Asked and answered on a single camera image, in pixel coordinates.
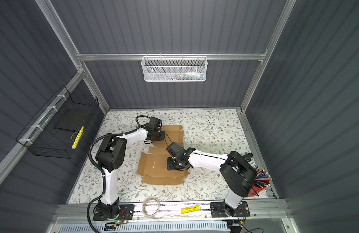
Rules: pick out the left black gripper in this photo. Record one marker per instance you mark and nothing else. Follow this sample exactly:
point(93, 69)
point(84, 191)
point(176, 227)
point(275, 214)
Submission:
point(157, 137)

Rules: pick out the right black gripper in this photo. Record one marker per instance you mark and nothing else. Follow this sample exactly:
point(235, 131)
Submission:
point(173, 163)

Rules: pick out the brown cardboard box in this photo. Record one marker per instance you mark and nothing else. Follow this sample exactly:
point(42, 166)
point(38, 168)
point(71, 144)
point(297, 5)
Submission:
point(153, 164)

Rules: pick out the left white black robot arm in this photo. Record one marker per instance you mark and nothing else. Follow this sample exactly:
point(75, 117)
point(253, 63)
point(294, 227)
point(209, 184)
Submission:
point(107, 154)

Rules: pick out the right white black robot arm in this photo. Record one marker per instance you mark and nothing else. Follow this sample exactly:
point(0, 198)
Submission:
point(237, 172)

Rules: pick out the yellow label tag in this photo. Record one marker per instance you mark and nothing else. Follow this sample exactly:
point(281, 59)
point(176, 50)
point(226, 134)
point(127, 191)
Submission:
point(190, 209)

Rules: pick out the floral table mat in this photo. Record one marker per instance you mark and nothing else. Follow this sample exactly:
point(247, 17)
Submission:
point(217, 131)

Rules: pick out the clear tape roll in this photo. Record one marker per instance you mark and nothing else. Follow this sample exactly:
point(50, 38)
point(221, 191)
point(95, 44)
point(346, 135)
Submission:
point(151, 207)

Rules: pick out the markers in white basket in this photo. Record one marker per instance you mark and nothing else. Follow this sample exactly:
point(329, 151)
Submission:
point(192, 76)

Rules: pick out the white vented strip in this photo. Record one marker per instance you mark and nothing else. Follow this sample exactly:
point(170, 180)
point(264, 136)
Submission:
point(209, 226)

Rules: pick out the red pencil cup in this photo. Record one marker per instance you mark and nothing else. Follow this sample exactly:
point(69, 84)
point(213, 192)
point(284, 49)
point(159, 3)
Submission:
point(256, 189)

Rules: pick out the yellow striped marker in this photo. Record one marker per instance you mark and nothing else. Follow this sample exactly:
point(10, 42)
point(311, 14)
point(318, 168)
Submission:
point(78, 138)

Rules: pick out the black flat pad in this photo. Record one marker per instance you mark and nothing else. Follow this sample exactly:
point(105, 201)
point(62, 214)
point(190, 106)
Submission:
point(73, 120)

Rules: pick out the coloured pencils bundle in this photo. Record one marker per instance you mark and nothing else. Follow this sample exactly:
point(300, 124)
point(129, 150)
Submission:
point(262, 174)

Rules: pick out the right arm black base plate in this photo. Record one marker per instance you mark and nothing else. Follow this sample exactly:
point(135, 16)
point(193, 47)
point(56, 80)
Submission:
point(243, 209)

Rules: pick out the white wire mesh basket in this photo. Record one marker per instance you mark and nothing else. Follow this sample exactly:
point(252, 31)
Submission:
point(156, 69)

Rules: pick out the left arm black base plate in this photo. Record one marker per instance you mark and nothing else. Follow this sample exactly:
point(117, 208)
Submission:
point(121, 212)

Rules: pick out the black wire basket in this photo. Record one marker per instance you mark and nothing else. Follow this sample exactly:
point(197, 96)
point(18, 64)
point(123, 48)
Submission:
point(41, 138)

